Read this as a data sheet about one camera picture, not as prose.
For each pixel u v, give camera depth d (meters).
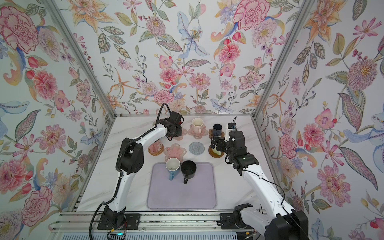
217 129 1.03
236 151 0.59
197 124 1.05
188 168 0.85
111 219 0.65
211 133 1.10
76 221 0.76
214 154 0.98
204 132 1.10
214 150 0.73
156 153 0.98
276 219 0.39
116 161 0.62
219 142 0.71
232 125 0.68
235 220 0.68
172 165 0.90
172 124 0.78
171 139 0.89
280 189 0.44
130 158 0.62
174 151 1.01
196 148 1.02
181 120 0.87
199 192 0.83
